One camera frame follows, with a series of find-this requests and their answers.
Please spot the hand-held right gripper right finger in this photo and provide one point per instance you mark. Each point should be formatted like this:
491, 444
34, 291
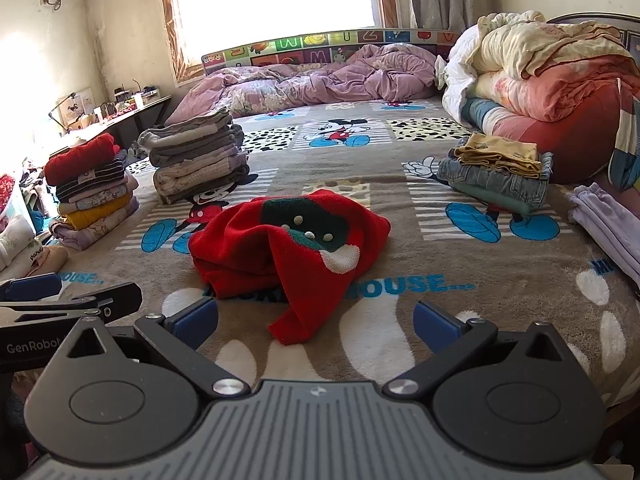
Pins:
432, 322

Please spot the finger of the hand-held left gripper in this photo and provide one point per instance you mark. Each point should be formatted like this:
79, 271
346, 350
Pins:
35, 285
120, 297

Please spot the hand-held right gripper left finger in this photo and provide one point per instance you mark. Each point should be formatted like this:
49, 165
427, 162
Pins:
192, 322

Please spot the red knitted sweater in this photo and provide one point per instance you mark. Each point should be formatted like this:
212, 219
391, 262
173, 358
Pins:
240, 250

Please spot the stack of colourful folded clothes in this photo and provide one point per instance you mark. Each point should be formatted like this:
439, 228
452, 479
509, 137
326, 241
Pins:
90, 195

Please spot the stack of grey folded clothes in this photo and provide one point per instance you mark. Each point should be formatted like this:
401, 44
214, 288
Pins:
195, 160

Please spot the white printed cloth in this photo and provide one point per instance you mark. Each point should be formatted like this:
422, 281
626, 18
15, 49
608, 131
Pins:
20, 245

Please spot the cartoon mouse printed blanket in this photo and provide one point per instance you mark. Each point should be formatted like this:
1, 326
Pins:
380, 240

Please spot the green folded garment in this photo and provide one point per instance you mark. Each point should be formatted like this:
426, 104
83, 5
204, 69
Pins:
480, 197

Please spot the folded blue jeans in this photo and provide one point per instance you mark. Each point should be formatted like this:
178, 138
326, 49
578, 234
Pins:
495, 182

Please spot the yellow folded garment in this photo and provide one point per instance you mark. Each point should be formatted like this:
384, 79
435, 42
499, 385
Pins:
495, 155

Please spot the dark desk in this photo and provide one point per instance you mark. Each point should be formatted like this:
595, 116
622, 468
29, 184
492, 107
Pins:
130, 112

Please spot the row of small desk items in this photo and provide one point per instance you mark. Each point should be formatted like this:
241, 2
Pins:
125, 102

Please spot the lilac folded pants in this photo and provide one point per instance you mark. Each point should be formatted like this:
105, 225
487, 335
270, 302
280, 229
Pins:
610, 225

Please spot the red blue patchwork quilt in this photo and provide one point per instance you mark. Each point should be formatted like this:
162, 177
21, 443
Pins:
575, 145

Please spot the white quilt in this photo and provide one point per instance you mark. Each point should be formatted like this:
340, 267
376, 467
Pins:
462, 75

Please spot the pink floral quilt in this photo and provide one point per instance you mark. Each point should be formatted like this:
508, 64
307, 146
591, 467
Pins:
550, 92

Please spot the purple duvet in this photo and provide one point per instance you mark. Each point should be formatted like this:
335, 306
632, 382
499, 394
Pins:
320, 85

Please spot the cream quilt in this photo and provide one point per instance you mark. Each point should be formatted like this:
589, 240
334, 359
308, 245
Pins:
525, 45

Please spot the colourful alphabet foam panel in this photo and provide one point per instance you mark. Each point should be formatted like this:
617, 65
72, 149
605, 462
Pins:
300, 42

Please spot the dark wooden headboard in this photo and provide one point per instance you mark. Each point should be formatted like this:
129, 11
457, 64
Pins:
600, 22

